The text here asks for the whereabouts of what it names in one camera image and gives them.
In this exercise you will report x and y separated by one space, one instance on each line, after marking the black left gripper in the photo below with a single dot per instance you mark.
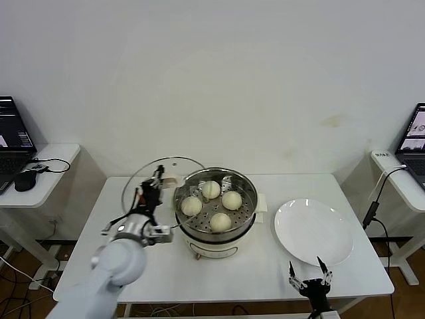
152 196

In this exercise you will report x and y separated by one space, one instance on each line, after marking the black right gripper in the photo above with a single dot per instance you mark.
317 292

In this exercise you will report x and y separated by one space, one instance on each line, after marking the white steamed baozi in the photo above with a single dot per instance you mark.
211 190
191 206
231 201
220 222

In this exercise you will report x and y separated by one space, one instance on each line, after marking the stainless steel steamer basket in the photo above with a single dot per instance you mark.
247 214

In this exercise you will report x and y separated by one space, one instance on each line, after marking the white round plate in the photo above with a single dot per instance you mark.
312 229

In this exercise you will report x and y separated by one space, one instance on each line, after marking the cream electric cooker pot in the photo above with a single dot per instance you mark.
216 247

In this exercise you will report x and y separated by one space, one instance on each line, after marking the white side table with mouse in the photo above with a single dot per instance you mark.
56 156

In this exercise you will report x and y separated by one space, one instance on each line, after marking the black computer mouse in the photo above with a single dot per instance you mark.
25 181

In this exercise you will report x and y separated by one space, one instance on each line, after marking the white side table with label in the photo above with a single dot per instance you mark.
398 186

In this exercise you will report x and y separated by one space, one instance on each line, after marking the white printed label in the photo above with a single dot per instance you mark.
382 155

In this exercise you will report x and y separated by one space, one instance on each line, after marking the black laptop with dark screen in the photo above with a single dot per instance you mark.
13 126

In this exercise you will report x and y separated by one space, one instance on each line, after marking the white floor power strip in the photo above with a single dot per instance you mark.
40 284

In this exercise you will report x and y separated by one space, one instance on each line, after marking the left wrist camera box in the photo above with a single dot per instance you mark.
161 234

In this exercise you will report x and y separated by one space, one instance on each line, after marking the white main table frame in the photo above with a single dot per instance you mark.
265 316

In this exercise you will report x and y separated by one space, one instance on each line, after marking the white wall socket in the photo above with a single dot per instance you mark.
54 220

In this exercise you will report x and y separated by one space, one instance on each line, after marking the grey laptop with camera views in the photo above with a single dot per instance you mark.
415 163

